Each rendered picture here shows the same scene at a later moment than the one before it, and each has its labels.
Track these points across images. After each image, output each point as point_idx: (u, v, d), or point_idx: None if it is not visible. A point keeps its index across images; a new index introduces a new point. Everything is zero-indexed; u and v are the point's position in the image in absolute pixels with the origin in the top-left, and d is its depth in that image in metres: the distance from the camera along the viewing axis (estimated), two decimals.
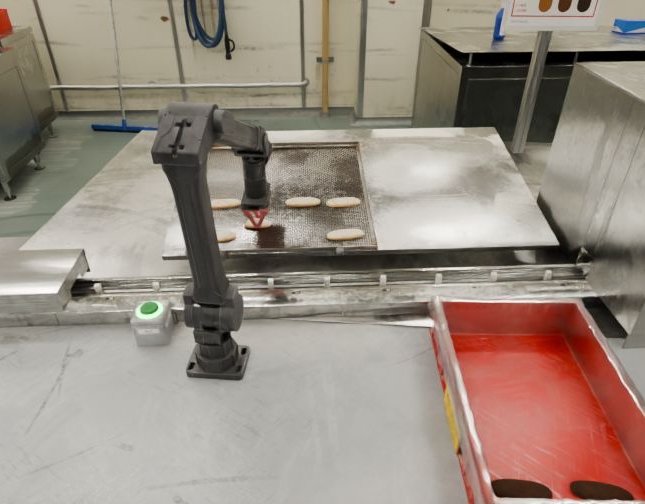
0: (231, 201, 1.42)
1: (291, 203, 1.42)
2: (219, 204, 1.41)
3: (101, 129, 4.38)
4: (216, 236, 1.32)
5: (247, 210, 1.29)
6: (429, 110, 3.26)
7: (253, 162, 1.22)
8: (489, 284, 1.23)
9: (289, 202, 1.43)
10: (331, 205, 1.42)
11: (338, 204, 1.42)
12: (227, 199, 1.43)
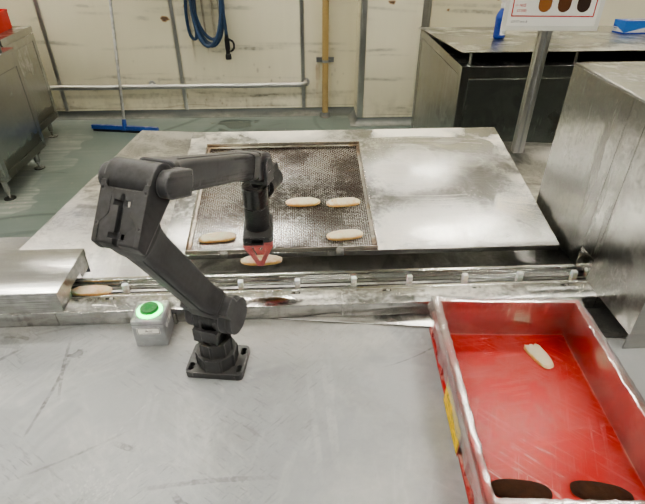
0: (271, 257, 1.19)
1: (291, 203, 1.42)
2: None
3: (101, 129, 4.38)
4: (216, 236, 1.32)
5: (249, 246, 1.12)
6: (429, 110, 3.26)
7: (252, 189, 1.07)
8: (489, 284, 1.23)
9: (289, 202, 1.43)
10: (331, 205, 1.42)
11: (338, 204, 1.42)
12: None
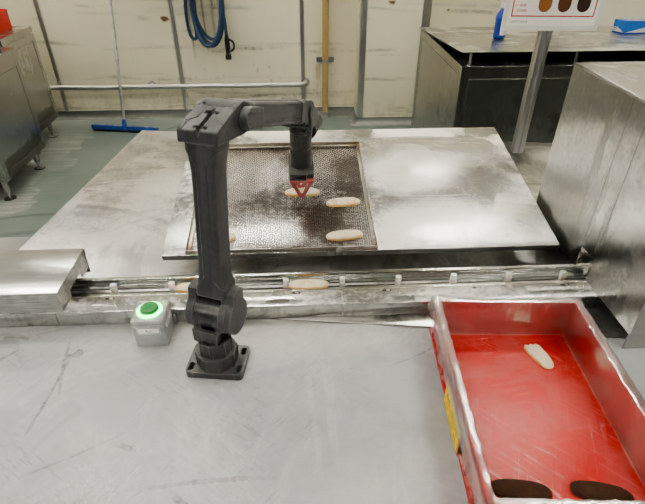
0: (318, 282, 1.23)
1: (290, 193, 1.40)
2: (304, 285, 1.23)
3: (101, 129, 4.38)
4: None
5: (294, 181, 1.34)
6: (429, 110, 3.26)
7: (299, 133, 1.26)
8: (489, 284, 1.23)
9: (289, 192, 1.41)
10: (331, 205, 1.42)
11: (338, 204, 1.42)
12: (313, 279, 1.24)
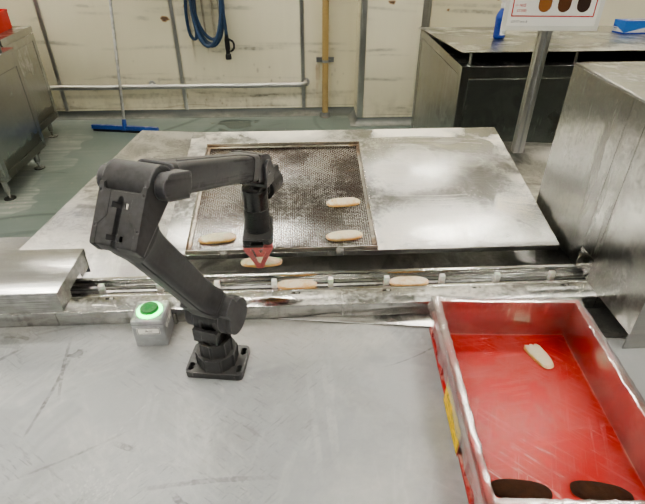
0: (418, 279, 1.24)
1: (247, 263, 1.18)
2: (405, 282, 1.24)
3: (101, 129, 4.38)
4: (216, 237, 1.32)
5: (249, 248, 1.12)
6: (429, 110, 3.26)
7: (252, 191, 1.06)
8: (489, 284, 1.23)
9: (245, 262, 1.19)
10: (331, 205, 1.42)
11: (338, 204, 1.42)
12: (413, 276, 1.25)
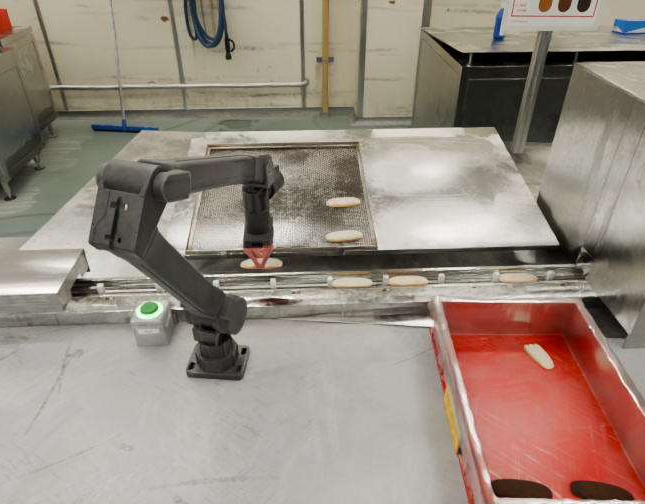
0: (527, 276, 1.25)
1: (339, 284, 1.23)
2: (515, 279, 1.25)
3: (101, 129, 4.38)
4: (260, 262, 1.19)
5: (249, 248, 1.12)
6: (429, 110, 3.26)
7: (253, 192, 1.06)
8: (489, 284, 1.23)
9: (337, 283, 1.23)
10: (331, 205, 1.42)
11: (338, 204, 1.42)
12: (521, 273, 1.27)
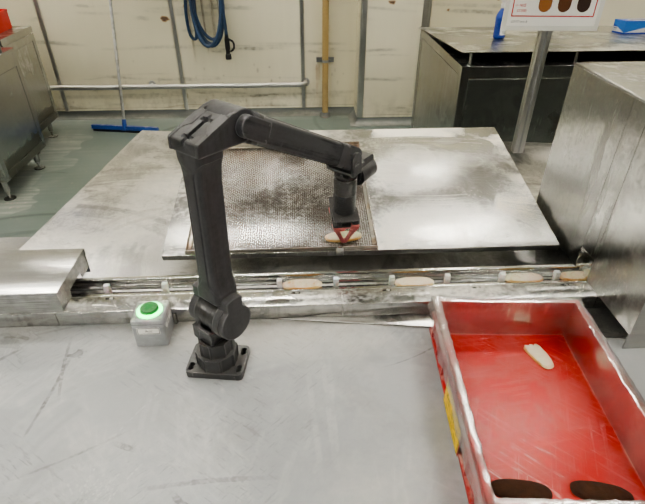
0: None
1: (513, 279, 1.25)
2: None
3: (101, 129, 4.38)
4: (414, 281, 1.24)
5: (339, 228, 1.25)
6: (429, 110, 3.26)
7: (342, 179, 1.18)
8: (489, 284, 1.23)
9: (510, 278, 1.25)
10: (287, 287, 1.23)
11: (295, 286, 1.22)
12: None
